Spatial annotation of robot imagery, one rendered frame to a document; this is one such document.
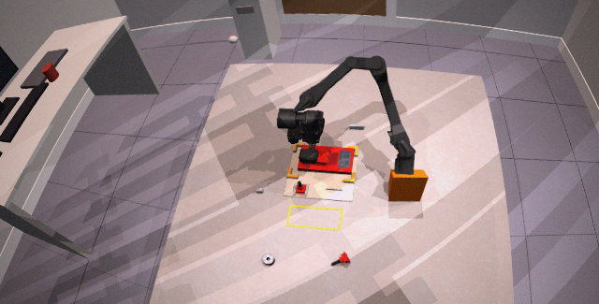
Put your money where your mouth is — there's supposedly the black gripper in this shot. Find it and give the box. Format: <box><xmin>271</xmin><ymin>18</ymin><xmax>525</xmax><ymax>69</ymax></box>
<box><xmin>299</xmin><ymin>118</ymin><xmax>325</xmax><ymax>164</ymax></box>

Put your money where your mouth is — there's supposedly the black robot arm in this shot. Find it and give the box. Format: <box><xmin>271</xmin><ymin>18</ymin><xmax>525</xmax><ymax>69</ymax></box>
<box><xmin>277</xmin><ymin>56</ymin><xmax>416</xmax><ymax>175</ymax></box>

